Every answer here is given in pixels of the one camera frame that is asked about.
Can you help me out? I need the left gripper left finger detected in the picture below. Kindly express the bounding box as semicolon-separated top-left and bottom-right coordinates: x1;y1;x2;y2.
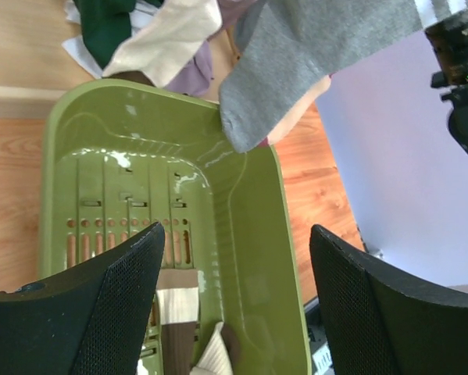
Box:
0;223;165;374

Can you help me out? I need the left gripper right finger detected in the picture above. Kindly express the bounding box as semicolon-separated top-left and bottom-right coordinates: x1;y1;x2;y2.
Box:
309;225;468;374

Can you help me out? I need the pink sock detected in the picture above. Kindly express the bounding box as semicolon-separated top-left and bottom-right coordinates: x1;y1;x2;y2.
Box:
164;1;254;102

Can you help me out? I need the dark green sock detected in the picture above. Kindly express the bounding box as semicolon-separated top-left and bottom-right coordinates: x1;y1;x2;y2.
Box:
74;0;163;69

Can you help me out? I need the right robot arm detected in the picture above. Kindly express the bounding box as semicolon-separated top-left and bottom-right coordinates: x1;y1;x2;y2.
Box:
425;9;468;155

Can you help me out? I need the brown beige patterned sock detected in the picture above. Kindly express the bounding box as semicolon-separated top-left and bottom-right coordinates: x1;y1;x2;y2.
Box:
136;269;241;374

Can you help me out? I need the green plastic basket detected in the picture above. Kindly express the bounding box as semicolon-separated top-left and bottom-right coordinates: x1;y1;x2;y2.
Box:
39;80;312;374

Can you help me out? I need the wooden drying rack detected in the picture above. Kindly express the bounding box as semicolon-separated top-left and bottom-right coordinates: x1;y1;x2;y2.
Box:
0;1;102;119

